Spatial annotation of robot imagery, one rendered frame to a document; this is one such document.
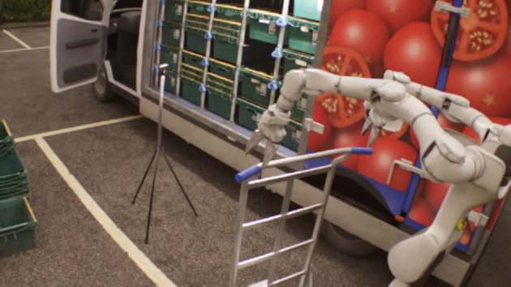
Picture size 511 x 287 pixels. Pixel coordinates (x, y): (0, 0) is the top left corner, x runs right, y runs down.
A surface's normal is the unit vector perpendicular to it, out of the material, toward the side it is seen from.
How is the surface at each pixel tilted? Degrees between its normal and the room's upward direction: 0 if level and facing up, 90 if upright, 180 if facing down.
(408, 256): 89
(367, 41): 90
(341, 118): 90
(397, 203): 90
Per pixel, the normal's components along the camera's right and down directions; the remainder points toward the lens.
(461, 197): -0.76, 0.24
